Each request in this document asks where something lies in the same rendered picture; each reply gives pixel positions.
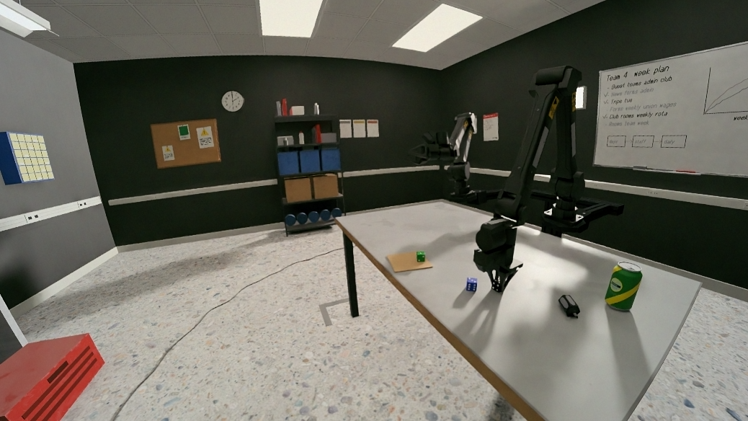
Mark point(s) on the green drink can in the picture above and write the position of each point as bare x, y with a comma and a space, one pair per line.
623, 286

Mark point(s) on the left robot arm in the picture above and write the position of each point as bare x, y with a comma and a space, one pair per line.
555, 95

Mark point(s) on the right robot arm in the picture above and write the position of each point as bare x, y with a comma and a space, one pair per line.
458, 142

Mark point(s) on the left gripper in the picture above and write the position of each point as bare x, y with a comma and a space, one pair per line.
503, 272

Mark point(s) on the tan flat mat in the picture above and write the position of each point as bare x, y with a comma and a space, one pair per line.
406, 262

